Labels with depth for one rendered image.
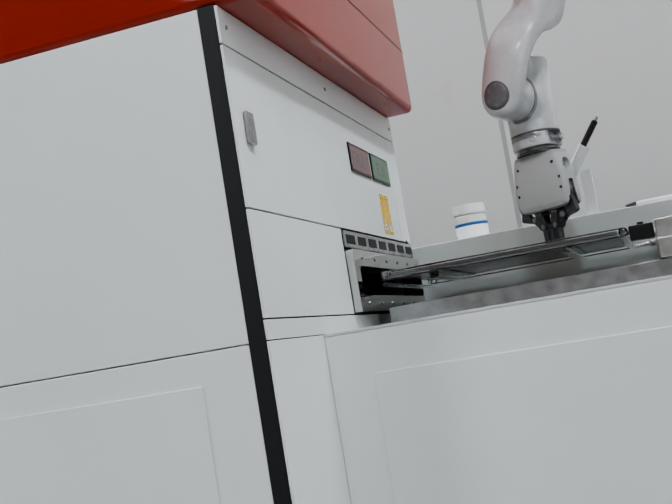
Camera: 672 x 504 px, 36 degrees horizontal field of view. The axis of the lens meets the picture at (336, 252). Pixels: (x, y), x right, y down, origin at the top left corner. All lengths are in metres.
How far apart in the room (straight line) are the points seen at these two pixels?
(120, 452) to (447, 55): 2.39
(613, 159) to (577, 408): 1.99
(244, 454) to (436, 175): 2.28
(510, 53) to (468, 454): 0.70
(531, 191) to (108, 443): 0.86
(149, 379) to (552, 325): 0.50
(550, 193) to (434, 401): 0.56
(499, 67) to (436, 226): 1.70
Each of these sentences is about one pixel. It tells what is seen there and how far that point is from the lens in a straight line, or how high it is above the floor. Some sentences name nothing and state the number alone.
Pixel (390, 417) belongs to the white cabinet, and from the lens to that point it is 1.36.
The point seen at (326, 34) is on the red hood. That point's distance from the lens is 1.51.
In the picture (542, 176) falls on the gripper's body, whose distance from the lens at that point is 1.78.
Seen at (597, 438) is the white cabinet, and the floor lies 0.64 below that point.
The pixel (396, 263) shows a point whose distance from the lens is 1.79.
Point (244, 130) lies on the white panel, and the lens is 1.24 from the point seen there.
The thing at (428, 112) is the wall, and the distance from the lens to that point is 3.43.
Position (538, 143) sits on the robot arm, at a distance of 1.77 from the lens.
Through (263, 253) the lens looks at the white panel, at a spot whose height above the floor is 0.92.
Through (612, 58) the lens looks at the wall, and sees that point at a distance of 3.29.
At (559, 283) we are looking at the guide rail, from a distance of 1.58.
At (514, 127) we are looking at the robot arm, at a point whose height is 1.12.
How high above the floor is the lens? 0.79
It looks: 6 degrees up
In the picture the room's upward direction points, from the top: 9 degrees counter-clockwise
